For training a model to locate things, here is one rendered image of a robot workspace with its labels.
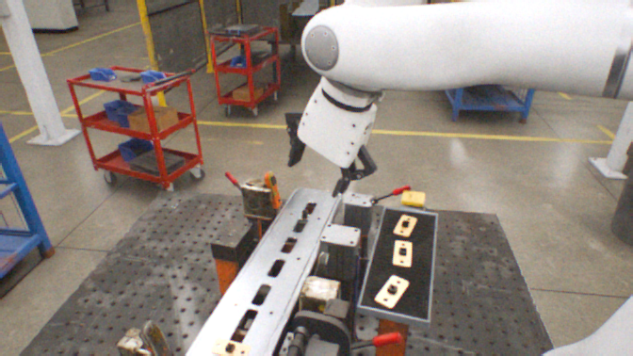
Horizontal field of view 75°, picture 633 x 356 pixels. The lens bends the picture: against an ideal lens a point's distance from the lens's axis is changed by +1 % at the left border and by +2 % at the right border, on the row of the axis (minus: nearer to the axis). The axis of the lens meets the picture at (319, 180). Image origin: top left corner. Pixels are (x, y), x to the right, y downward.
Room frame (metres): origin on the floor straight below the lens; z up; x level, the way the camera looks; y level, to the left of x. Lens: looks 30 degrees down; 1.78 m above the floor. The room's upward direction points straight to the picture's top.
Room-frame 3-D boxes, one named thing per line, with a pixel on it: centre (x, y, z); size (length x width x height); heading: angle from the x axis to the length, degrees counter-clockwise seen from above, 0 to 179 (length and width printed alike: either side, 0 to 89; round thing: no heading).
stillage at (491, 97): (4.96, -1.96, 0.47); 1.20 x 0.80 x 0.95; 174
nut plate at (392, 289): (0.61, -0.15, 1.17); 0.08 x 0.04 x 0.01; 145
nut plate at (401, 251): (0.73, -0.19, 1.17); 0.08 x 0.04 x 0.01; 167
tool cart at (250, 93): (4.78, 0.84, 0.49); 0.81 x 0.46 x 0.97; 161
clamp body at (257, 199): (1.21, 0.21, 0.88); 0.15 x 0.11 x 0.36; 74
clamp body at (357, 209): (1.12, -0.13, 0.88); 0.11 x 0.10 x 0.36; 74
